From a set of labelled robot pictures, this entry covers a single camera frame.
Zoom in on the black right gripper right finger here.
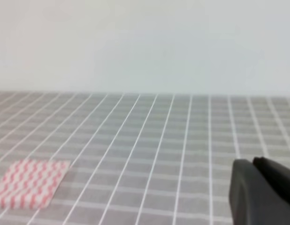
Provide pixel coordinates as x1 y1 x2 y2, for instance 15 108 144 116
253 157 290 192

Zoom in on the grey grid tablecloth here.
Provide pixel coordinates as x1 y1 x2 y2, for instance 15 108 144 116
0 92 290 225

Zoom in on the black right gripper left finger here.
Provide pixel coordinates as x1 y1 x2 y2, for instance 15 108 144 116
229 159 290 225

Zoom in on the pink wavy striped towel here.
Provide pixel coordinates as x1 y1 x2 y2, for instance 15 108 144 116
0 159 71 210

